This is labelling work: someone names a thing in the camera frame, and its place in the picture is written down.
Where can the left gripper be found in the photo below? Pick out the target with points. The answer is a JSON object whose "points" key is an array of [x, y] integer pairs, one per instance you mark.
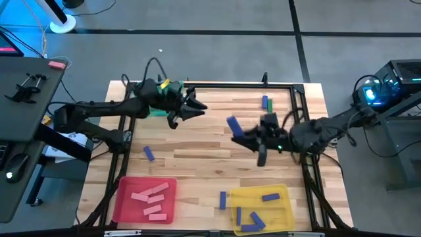
{"points": [[176, 102]]}

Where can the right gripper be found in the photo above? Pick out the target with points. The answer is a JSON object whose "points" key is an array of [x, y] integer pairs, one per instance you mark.
{"points": [[273, 141]]}

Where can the blue wooden block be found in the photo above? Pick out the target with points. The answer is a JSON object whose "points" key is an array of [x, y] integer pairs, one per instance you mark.
{"points": [[250, 228], [258, 220], [264, 102], [234, 125], [238, 216], [271, 197], [148, 153], [223, 200]]}

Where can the yellow translucent plastic bin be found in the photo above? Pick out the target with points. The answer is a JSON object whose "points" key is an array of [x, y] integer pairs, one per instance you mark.
{"points": [[279, 217]]}

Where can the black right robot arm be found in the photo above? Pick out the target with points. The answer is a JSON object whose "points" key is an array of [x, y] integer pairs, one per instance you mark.
{"points": [[329, 131]]}

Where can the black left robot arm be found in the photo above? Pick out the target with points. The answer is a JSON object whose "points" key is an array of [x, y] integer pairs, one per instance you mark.
{"points": [[98, 108]]}

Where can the teal translucent plastic bin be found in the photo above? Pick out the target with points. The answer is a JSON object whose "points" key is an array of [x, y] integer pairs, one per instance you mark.
{"points": [[157, 114]]}

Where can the yellow tape tag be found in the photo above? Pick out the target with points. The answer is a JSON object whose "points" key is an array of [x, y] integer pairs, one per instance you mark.
{"points": [[164, 84]]}

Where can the red translucent plastic bin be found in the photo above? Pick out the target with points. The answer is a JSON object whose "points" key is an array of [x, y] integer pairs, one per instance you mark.
{"points": [[131, 184]]}

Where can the white paper box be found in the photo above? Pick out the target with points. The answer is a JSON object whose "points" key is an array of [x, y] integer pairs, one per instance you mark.
{"points": [[77, 138]]}

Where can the black desk support beam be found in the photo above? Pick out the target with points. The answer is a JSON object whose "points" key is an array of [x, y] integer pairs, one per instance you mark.
{"points": [[65, 148]]}

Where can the salmon pink block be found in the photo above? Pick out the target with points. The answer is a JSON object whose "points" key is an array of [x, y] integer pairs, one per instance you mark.
{"points": [[57, 64]]}

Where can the yellow connector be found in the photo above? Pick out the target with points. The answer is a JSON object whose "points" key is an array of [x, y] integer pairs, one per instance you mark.
{"points": [[46, 120]]}

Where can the white floor stand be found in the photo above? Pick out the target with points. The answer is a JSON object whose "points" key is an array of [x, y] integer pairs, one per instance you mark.
{"points": [[62, 26]]}

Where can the black round base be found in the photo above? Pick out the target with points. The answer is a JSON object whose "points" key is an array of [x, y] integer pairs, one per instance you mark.
{"points": [[73, 2]]}

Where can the grey metal desk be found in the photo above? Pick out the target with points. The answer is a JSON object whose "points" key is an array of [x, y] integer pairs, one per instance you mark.
{"points": [[404, 185]]}

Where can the black computer tower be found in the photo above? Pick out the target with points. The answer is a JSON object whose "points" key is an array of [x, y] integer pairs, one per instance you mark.
{"points": [[404, 70]]}

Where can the black clamp tool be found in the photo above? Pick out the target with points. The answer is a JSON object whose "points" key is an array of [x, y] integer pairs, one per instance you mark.
{"points": [[26, 90]]}

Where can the black side desk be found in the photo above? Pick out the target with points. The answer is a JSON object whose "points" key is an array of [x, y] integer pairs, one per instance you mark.
{"points": [[19, 115]]}

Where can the black computer mouse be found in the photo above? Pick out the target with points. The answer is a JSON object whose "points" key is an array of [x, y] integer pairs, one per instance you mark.
{"points": [[16, 166]]}

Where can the dark monitor screen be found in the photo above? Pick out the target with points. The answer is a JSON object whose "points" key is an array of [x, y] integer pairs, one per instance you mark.
{"points": [[8, 47]]}

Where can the dark keyboard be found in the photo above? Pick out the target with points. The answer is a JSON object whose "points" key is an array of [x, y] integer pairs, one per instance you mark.
{"points": [[2, 153]]}

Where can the dark low desk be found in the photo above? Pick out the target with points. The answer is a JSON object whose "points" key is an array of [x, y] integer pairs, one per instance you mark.
{"points": [[16, 207]]}

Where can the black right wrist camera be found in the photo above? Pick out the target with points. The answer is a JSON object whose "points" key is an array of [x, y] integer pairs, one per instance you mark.
{"points": [[270, 120]]}

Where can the black metal table frame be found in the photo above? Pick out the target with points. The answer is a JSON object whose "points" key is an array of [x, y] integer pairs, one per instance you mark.
{"points": [[230, 85]]}

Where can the black clamp post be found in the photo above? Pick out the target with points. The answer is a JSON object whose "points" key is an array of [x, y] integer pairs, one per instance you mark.
{"points": [[264, 78]]}

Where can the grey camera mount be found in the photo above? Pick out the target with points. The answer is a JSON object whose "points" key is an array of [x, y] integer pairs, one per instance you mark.
{"points": [[214, 233]]}

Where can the silver metal bracket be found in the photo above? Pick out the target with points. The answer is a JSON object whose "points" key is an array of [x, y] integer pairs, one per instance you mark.
{"points": [[307, 234], [121, 233]]}

